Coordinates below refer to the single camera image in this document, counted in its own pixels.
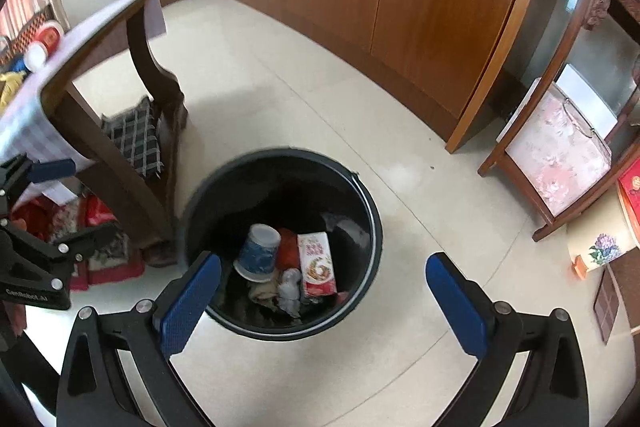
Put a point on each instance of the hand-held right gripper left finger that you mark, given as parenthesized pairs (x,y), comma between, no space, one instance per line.
(190,302)

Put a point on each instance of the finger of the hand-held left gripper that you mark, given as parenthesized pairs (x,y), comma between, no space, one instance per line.
(85,242)
(52,169)

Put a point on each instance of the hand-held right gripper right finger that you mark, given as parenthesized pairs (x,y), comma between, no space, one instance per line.
(457,302)

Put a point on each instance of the beige tissue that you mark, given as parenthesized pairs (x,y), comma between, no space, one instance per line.
(262,293)

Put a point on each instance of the blue patterned paper cup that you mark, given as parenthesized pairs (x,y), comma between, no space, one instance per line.
(257,252)

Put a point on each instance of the yellow plastic bag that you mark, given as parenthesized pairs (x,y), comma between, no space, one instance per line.
(10,89)

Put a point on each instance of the white plastic bag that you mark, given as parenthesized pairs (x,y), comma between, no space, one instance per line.
(290,289)

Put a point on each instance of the orange plastic bag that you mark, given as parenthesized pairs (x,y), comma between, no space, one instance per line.
(289,249)

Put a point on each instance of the black plastic bucket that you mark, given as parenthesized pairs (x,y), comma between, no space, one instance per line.
(240,187)

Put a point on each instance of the red and white carton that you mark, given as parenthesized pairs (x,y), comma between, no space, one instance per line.
(317,267)

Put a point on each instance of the red and white paper cup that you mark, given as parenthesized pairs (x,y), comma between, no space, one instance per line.
(50,36)

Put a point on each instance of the person's left hand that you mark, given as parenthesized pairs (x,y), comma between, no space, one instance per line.
(12,319)

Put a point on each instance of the red patterned rug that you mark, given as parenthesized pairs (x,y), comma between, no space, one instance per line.
(100,262)

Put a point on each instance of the dark checked cushion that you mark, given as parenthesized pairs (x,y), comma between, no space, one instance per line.
(135,137)

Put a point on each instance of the dark wooden coffee table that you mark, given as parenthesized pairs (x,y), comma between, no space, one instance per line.
(150,57)

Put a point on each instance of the cream floral pedal bin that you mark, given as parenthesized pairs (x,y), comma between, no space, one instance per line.
(600,247)

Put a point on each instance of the brown doormat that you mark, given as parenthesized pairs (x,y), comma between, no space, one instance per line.
(631,287)

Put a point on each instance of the pink floral bag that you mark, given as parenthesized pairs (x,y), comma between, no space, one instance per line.
(555,147)

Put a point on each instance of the red printed cardboard box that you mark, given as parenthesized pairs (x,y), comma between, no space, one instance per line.
(631,197)

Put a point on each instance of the wooden sideboard cabinet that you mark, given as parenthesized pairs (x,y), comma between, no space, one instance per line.
(425,7)

